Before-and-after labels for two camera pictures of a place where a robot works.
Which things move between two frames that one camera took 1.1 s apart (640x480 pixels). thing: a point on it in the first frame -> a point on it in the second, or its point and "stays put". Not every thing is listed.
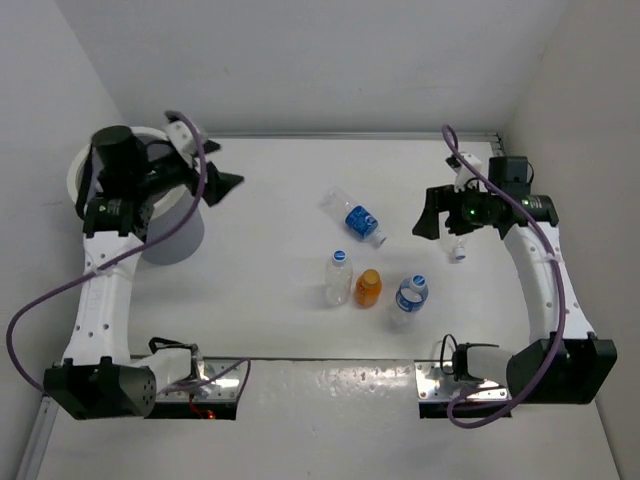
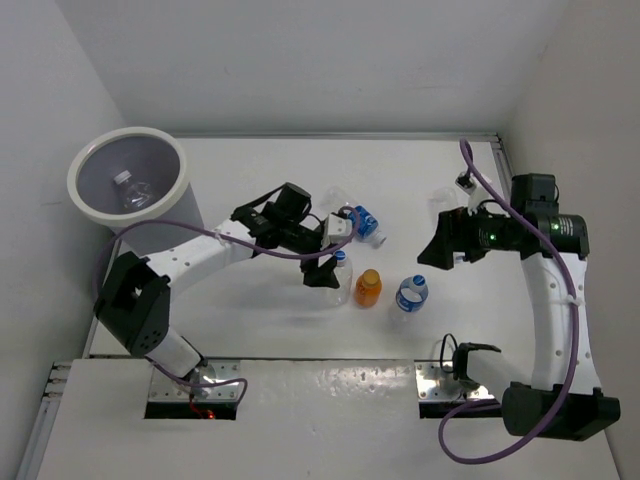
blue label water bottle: [412, 293] stays put
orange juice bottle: [368, 288] stays put
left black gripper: [217, 183] -> [321, 274]
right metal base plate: [436, 381] stays put
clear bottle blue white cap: [338, 278] stays put
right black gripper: [442, 198] -> [454, 226]
